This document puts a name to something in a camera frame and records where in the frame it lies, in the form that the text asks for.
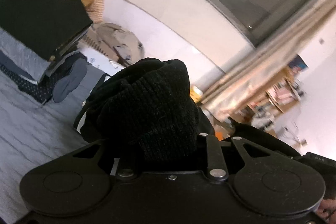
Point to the person's right hand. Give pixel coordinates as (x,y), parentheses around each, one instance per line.
(328,207)

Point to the beige jacket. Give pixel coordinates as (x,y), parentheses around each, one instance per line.
(118,41)

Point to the tall stack of folded clothes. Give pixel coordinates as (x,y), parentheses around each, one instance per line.
(39,24)

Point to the beige curtain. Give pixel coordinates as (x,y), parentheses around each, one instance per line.
(275,56)

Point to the wooden bookshelf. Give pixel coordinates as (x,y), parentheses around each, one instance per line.
(278,98)

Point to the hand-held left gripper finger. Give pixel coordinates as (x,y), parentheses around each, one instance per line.
(214,158)

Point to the grey printed quilt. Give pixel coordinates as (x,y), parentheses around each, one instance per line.
(31,121)

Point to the orange striped cloth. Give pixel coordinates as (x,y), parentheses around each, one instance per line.
(94,2)

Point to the wall poster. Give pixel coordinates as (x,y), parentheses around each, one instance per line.
(298,64)

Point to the yellow container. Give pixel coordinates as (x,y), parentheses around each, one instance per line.
(196,93)

